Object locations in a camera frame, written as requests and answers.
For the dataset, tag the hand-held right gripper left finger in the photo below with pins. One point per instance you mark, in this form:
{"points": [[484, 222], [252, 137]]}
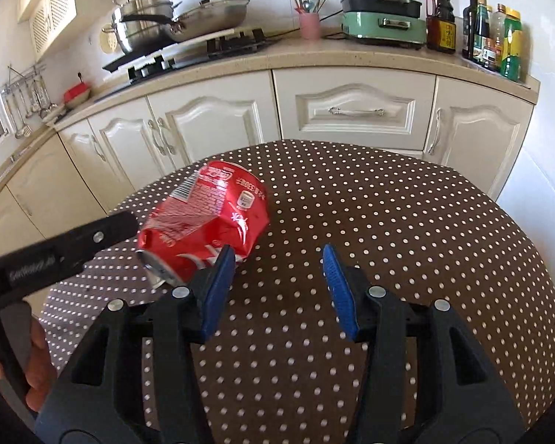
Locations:
{"points": [[219, 282]]}

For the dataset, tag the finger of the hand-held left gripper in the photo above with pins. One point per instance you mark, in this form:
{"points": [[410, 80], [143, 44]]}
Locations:
{"points": [[111, 229]]}

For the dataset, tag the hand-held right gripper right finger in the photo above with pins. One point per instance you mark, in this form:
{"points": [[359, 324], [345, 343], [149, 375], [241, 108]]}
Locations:
{"points": [[337, 282]]}

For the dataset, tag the crushed red soda can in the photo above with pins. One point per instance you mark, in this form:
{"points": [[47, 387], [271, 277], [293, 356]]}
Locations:
{"points": [[203, 212]]}

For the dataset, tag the person's left hand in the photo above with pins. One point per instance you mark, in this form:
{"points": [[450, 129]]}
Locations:
{"points": [[44, 370]]}

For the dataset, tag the brown polka-dot tablecloth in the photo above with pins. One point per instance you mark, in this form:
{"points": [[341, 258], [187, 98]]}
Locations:
{"points": [[374, 203]]}

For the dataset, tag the small red pot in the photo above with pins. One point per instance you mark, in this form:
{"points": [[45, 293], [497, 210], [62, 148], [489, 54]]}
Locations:
{"points": [[76, 93]]}

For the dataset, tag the row of hanging kitchen utensils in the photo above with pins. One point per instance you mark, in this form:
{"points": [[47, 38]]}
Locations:
{"points": [[27, 101]]}

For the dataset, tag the cream kitchen cabinet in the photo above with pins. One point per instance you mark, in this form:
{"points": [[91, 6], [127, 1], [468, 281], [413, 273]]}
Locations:
{"points": [[212, 115]]}

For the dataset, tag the cream cabinet drawer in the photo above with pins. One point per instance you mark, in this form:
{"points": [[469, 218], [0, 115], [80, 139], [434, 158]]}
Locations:
{"points": [[305, 97]]}

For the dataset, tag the black gas hob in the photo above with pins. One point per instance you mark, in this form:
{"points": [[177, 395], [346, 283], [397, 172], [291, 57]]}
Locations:
{"points": [[189, 58]]}

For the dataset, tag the pale yellow round holder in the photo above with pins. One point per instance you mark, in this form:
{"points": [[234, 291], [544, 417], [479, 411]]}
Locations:
{"points": [[107, 39]]}

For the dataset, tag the stainless steel steamer pot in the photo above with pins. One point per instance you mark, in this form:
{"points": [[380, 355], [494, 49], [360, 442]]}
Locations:
{"points": [[138, 32]]}

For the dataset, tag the steel pan with glass lid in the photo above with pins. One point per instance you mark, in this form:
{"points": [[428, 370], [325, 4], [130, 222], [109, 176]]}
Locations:
{"points": [[212, 21]]}

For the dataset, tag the pink utensil holder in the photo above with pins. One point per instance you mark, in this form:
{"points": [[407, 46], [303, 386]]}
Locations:
{"points": [[309, 25]]}

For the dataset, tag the green electric cooker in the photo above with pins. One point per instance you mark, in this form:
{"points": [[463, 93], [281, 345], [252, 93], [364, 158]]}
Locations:
{"points": [[365, 23]]}

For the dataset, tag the large soy sauce bottle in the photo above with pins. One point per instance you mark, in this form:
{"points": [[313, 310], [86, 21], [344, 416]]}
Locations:
{"points": [[439, 27]]}

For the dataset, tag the bundle of chopsticks and spoons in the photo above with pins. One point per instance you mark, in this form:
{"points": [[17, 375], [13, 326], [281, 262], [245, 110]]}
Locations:
{"points": [[306, 5]]}

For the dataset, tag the dark green glass bottle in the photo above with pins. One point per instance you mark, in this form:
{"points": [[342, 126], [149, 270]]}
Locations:
{"points": [[481, 37]]}

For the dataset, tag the clear bottle with red label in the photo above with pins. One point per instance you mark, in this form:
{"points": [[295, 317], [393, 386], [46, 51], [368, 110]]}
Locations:
{"points": [[495, 41]]}

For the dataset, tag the green and yellow bottle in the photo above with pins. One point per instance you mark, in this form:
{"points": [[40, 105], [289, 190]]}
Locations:
{"points": [[512, 51]]}

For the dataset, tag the cream wall cabinet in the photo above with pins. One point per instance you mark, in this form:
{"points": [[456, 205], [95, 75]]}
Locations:
{"points": [[60, 14]]}

